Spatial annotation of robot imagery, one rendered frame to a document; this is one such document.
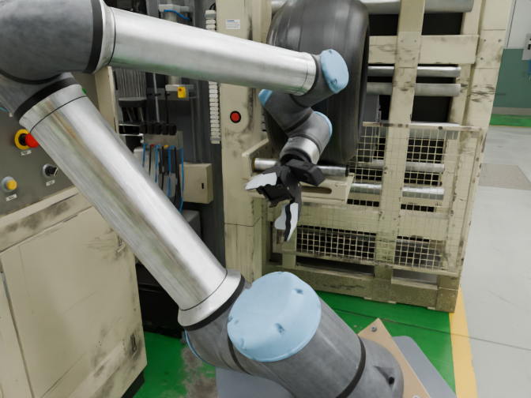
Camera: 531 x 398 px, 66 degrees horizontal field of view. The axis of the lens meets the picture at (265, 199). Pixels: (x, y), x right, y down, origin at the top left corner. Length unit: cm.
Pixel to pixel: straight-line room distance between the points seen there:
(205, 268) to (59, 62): 40
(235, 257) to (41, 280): 80
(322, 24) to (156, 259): 87
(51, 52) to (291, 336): 52
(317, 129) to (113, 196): 54
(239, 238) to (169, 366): 65
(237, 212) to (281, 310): 105
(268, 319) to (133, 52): 45
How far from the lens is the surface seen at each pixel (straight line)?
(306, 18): 135
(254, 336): 64
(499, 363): 218
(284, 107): 100
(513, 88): 1085
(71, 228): 130
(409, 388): 79
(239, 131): 156
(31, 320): 126
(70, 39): 64
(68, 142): 73
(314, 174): 85
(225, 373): 101
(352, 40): 130
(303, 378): 68
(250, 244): 169
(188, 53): 72
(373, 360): 76
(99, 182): 72
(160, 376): 192
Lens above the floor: 128
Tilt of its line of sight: 20 degrees down
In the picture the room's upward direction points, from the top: straight up
